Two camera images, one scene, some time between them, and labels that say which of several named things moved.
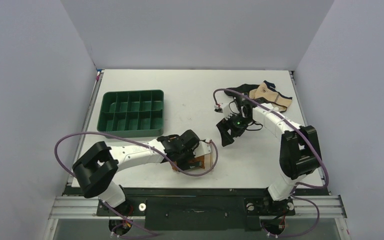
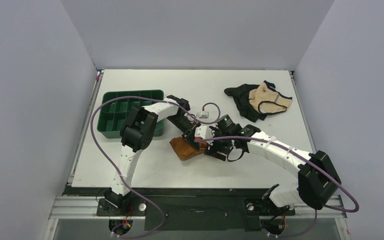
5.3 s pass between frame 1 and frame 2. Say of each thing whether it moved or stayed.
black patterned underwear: stayed
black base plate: stayed
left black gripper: moved
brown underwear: moved
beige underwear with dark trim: stayed
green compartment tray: stayed
